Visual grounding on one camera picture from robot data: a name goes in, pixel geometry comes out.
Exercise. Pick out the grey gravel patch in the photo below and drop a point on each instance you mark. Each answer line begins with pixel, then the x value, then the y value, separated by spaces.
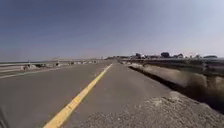
pixel 160 115

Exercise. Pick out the metal guardrail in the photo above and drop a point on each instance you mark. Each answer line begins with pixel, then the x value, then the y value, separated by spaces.
pixel 50 62
pixel 186 62

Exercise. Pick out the row of trees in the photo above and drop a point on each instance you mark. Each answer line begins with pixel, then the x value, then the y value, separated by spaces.
pixel 165 55

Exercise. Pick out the white painted line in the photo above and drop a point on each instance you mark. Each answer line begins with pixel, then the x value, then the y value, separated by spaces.
pixel 23 73

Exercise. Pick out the pale dirt strip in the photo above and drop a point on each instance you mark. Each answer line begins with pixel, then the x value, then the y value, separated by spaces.
pixel 173 76

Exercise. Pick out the yellow painted line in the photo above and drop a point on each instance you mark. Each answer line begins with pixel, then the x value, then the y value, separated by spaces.
pixel 77 99

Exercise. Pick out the pale concrete strip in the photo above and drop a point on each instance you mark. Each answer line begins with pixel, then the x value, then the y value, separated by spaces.
pixel 10 69

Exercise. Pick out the grey asphalt road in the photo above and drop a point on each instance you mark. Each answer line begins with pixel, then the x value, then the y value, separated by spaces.
pixel 40 96

